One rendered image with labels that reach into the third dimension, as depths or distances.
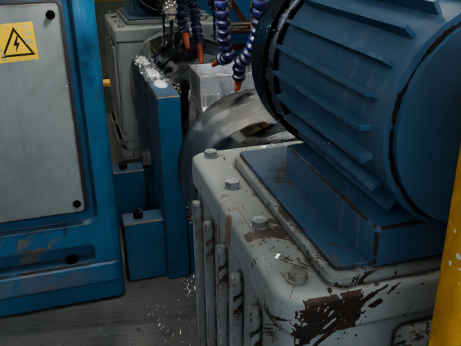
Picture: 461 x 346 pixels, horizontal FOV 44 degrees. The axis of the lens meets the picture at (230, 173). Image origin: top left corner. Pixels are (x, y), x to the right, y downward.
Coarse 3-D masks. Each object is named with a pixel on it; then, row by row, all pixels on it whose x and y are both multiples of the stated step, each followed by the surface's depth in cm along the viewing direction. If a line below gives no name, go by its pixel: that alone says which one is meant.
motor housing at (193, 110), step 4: (192, 96) 110; (196, 100) 106; (192, 104) 114; (192, 108) 115; (196, 108) 115; (192, 112) 116; (196, 112) 116; (200, 112) 104; (192, 116) 116; (196, 116) 117; (192, 120) 117
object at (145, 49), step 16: (160, 32) 136; (176, 32) 131; (144, 48) 133; (160, 48) 125; (176, 48) 124; (192, 48) 125; (208, 48) 126; (160, 64) 123; (176, 64) 125; (192, 64) 126; (176, 80) 126
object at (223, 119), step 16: (240, 96) 84; (256, 96) 82; (208, 112) 84; (224, 112) 81; (240, 112) 78; (256, 112) 77; (192, 128) 85; (208, 128) 80; (224, 128) 77; (240, 128) 74; (256, 128) 72; (272, 128) 72; (192, 144) 82; (208, 144) 78; (224, 144) 74; (240, 144) 71; (256, 144) 71; (192, 176) 79; (192, 192) 79
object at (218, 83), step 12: (192, 72) 107; (204, 72) 111; (216, 72) 111; (228, 72) 108; (192, 84) 108; (204, 84) 102; (216, 84) 102; (228, 84) 103; (252, 84) 104; (204, 96) 102; (216, 96) 103
